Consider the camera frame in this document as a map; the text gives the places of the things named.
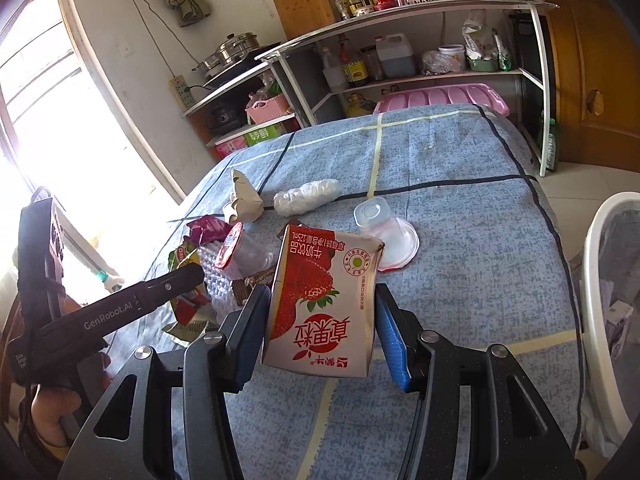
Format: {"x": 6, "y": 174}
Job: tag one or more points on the small clear sauce bottle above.
{"x": 340, "y": 7}

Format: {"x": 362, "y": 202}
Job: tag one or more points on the maroon snack wrapper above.
{"x": 207, "y": 227}

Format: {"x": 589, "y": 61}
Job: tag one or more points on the green cardboard box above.
{"x": 262, "y": 135}

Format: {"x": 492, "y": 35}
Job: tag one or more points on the pink plastic storage box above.
{"x": 440, "y": 97}

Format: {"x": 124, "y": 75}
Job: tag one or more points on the pink woven basket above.
{"x": 267, "y": 110}

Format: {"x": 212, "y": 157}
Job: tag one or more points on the dark glass jar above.
{"x": 371, "y": 62}

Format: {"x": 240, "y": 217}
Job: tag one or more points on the strawberry milk carton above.
{"x": 320, "y": 310}

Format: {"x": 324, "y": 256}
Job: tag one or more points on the crumpled beige paper bag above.
{"x": 245, "y": 200}

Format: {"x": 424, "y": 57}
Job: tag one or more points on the wooden cutting board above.
{"x": 300, "y": 0}

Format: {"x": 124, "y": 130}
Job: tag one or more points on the green snack wrapper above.
{"x": 192, "y": 331}

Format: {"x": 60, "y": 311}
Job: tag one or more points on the translucent jerrycan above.
{"x": 396, "y": 57}

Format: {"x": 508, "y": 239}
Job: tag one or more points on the black cooking pot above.
{"x": 225, "y": 117}

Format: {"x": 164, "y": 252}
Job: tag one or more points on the white power strip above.
{"x": 181, "y": 92}

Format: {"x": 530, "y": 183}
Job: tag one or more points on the brown snack wrapper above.
{"x": 250, "y": 280}

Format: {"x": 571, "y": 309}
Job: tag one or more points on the white carton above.
{"x": 620, "y": 325}

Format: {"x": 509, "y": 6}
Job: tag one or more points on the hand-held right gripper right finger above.
{"x": 395, "y": 345}

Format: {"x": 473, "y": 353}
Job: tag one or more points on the white plastic bottle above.
{"x": 332, "y": 72}

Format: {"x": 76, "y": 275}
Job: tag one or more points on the wooden door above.
{"x": 590, "y": 35}

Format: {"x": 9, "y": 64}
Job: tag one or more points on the clear plastic cup white lid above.
{"x": 387, "y": 240}

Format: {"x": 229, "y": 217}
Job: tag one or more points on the white tall kitchen shelf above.
{"x": 400, "y": 9}

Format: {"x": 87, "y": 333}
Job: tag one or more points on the stainless steel steamer pot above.
{"x": 232, "y": 52}

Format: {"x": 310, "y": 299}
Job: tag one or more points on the red foil lid cup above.
{"x": 231, "y": 245}

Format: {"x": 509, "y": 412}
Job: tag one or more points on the white lidded tub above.
{"x": 451, "y": 57}

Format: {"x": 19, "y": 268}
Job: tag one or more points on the person's left hand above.
{"x": 50, "y": 410}

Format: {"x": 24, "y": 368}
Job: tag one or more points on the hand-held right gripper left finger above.
{"x": 250, "y": 345}

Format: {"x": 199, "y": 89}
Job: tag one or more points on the crumpled clear plastic bag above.
{"x": 305, "y": 196}

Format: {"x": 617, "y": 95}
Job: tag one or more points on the red capped sauce bottle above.
{"x": 354, "y": 67}

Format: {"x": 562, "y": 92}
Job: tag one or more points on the yellow cooking oil bottle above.
{"x": 359, "y": 106}

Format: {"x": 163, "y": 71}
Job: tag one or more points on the white window frame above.
{"x": 75, "y": 15}

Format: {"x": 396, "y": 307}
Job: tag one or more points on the white short kitchen shelf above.
{"x": 225, "y": 89}

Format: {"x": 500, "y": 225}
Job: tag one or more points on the pink cardboard box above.
{"x": 230, "y": 147}

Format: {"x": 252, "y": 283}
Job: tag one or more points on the red lidded jar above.
{"x": 383, "y": 1}

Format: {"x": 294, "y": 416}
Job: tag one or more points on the clear plastic blister tray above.
{"x": 217, "y": 287}

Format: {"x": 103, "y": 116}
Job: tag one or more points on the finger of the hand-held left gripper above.
{"x": 175, "y": 285}

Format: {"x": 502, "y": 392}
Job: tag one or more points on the green glass bottle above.
{"x": 550, "y": 145}

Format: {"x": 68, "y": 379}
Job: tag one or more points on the green plastic basket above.
{"x": 482, "y": 65}

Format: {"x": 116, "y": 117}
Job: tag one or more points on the white chair back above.
{"x": 592, "y": 260}

